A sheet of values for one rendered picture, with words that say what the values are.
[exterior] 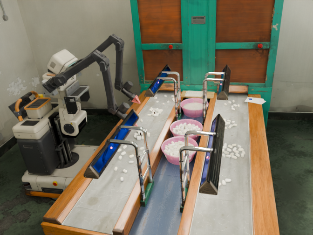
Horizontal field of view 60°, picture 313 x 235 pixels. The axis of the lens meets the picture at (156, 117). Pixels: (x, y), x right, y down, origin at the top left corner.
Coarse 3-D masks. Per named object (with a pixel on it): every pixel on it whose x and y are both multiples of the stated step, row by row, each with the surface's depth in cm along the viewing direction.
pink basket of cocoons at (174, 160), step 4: (180, 136) 209; (168, 140) 207; (172, 140) 209; (176, 140) 210; (180, 140) 210; (192, 140) 204; (164, 144) 205; (192, 144) 204; (196, 144) 199; (164, 148) 204; (164, 152) 192; (168, 156) 191; (172, 156) 188; (192, 156) 192; (168, 160) 197; (172, 160) 192; (176, 160) 190; (176, 164) 194
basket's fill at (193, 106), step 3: (186, 105) 266; (189, 105) 266; (192, 105) 264; (195, 105) 262; (198, 105) 264; (201, 105) 262; (186, 108) 260; (189, 108) 258; (192, 108) 259; (195, 108) 257; (198, 108) 258; (201, 108) 256
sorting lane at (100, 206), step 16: (160, 96) 288; (144, 112) 257; (144, 128) 230; (160, 128) 228; (112, 160) 194; (128, 160) 192; (144, 160) 191; (112, 176) 178; (128, 176) 177; (96, 192) 166; (112, 192) 165; (128, 192) 164; (80, 208) 155; (96, 208) 154; (112, 208) 154; (64, 224) 146; (80, 224) 145; (96, 224) 144; (112, 224) 144
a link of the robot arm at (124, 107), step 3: (123, 102) 212; (120, 105) 211; (123, 105) 210; (126, 105) 212; (117, 108) 213; (120, 108) 212; (123, 108) 211; (126, 108) 210; (111, 111) 212; (114, 111) 212; (123, 111) 212; (114, 114) 213
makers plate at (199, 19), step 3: (192, 18) 252; (195, 18) 251; (198, 18) 250; (201, 18) 250; (204, 18) 249; (192, 21) 253; (195, 21) 253; (198, 21) 252; (201, 21) 251; (204, 21) 250
